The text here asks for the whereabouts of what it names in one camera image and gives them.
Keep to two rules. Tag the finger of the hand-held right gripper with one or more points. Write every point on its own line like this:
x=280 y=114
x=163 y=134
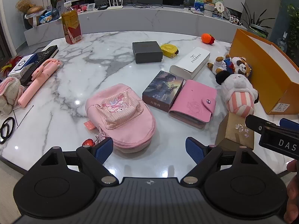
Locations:
x=255 y=122
x=290 y=124

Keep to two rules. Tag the white plush pink striped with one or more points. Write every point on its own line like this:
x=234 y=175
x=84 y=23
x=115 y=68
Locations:
x=236 y=91

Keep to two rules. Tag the green plant in blue vase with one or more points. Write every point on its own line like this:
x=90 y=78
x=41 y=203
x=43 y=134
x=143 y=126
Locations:
x=56 y=4

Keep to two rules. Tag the pink mini backpack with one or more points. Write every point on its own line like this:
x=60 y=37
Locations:
x=121 y=121

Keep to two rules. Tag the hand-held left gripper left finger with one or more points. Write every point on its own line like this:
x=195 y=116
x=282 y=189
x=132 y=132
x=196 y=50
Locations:
x=104 y=150

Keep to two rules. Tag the brown bear plush white outfit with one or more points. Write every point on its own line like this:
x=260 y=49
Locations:
x=220 y=64

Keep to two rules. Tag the colourful feather toy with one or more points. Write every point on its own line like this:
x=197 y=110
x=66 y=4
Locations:
x=9 y=65

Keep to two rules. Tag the orange cardboard box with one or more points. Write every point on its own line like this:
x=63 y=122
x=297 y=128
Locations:
x=257 y=63

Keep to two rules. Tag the pink snap card wallet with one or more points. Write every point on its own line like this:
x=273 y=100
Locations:
x=191 y=102

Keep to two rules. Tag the yellow tape measure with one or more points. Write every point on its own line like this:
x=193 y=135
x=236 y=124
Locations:
x=168 y=49

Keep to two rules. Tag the pink white crochet bunny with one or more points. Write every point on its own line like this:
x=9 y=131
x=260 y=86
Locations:
x=10 y=91

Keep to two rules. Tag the long leaf potted plant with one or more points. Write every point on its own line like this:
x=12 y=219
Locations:
x=253 y=18

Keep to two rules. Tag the dried flowers in basket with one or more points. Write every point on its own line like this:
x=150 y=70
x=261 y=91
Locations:
x=32 y=11

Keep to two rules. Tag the marble television cabinet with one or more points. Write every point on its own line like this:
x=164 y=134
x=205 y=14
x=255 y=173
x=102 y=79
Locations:
x=140 y=19

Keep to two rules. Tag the green vine plant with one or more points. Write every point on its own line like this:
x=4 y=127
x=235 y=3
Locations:
x=293 y=28

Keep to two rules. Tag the person's right hand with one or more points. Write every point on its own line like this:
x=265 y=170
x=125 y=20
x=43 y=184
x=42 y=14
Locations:
x=293 y=200

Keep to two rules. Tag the round white fan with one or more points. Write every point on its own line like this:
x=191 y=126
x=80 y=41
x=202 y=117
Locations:
x=219 y=7

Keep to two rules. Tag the brown gift box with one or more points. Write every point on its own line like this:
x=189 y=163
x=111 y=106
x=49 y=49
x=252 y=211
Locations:
x=233 y=133

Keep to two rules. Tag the blue and white box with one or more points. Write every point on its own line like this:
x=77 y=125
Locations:
x=22 y=64

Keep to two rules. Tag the black remote control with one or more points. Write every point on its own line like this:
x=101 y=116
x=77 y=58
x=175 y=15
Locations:
x=44 y=54

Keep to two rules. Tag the small teddy bear in pot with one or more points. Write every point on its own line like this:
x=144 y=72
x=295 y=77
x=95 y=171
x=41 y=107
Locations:
x=208 y=4

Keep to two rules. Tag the amber tea bottle red label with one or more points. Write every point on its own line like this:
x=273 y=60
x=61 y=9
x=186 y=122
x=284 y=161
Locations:
x=71 y=25

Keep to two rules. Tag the grey trash bin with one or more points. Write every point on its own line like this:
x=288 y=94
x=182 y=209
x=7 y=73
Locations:
x=259 y=31

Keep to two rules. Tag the illustrated card box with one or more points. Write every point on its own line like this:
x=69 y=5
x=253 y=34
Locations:
x=162 y=86

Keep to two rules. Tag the black white figurines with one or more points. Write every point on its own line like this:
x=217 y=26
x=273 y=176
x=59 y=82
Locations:
x=234 y=19

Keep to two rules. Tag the white rounded case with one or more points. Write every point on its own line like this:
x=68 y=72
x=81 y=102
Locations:
x=190 y=63

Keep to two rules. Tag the dark grey box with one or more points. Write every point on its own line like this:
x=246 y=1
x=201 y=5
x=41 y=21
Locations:
x=147 y=51

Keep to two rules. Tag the orange crochet fruit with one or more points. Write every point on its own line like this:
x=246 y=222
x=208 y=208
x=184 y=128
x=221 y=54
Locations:
x=206 y=38

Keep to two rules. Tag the pink selfie stick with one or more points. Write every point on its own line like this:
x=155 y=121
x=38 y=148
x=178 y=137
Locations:
x=38 y=79

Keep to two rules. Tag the white router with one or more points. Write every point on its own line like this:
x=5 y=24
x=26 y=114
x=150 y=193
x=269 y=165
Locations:
x=115 y=6

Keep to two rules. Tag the blue snack packets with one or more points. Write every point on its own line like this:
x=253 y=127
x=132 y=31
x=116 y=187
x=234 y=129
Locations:
x=46 y=17

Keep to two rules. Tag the clear water jug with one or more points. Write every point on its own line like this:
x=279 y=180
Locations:
x=282 y=43

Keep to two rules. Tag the red heart charm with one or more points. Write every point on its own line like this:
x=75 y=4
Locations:
x=88 y=142

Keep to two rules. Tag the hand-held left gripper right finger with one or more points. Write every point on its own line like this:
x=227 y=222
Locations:
x=193 y=150

